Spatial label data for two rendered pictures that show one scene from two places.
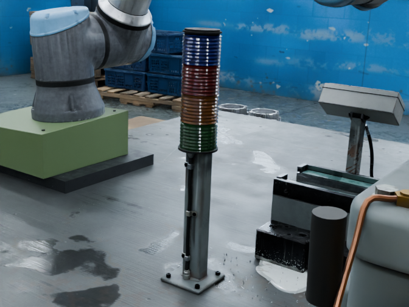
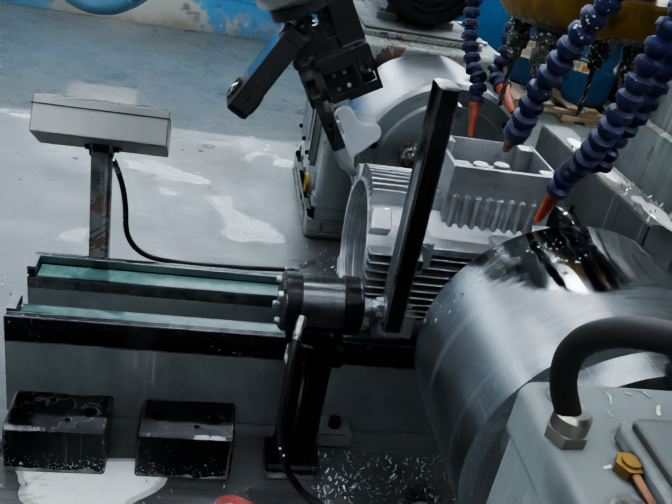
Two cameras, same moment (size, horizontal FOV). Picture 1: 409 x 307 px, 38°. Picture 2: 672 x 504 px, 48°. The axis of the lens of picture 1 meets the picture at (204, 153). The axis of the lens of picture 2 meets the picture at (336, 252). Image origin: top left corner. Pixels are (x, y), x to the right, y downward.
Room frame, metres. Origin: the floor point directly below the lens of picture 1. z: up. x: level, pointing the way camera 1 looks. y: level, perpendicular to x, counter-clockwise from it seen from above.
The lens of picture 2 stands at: (0.40, 0.10, 1.41)
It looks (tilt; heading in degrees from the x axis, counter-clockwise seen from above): 27 degrees down; 314
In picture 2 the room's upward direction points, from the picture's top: 11 degrees clockwise
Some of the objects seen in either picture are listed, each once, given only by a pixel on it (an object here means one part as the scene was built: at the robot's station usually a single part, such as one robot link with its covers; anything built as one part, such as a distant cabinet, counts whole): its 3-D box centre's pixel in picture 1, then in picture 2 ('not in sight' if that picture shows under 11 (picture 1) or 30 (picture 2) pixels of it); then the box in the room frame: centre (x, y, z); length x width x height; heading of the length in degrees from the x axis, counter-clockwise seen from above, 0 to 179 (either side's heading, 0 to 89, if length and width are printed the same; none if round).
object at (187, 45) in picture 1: (201, 49); not in sight; (0.90, 0.01, 1.19); 0.06 x 0.06 x 0.04
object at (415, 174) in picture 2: not in sight; (414, 214); (0.81, -0.42, 1.12); 0.04 x 0.03 x 0.26; 55
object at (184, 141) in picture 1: (198, 134); not in sight; (0.90, 0.01, 1.05); 0.06 x 0.06 x 0.04
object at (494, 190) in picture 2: not in sight; (487, 184); (0.85, -0.59, 1.11); 0.12 x 0.11 x 0.07; 55
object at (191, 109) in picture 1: (199, 107); not in sight; (0.90, 0.01, 1.10); 0.06 x 0.06 x 0.04
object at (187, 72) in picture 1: (200, 78); not in sight; (0.90, 0.01, 1.14); 0.06 x 0.06 x 0.04
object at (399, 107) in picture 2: not in sight; (419, 136); (1.14, -0.81, 1.04); 0.37 x 0.25 x 0.25; 145
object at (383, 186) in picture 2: not in sight; (434, 253); (0.87, -0.56, 1.01); 0.20 x 0.19 x 0.19; 55
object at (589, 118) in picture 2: not in sight; (588, 63); (3.31, -5.22, 0.37); 1.20 x 0.80 x 0.74; 50
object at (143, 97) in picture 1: (155, 66); not in sight; (6.69, 0.60, 0.39); 1.20 x 0.80 x 0.79; 63
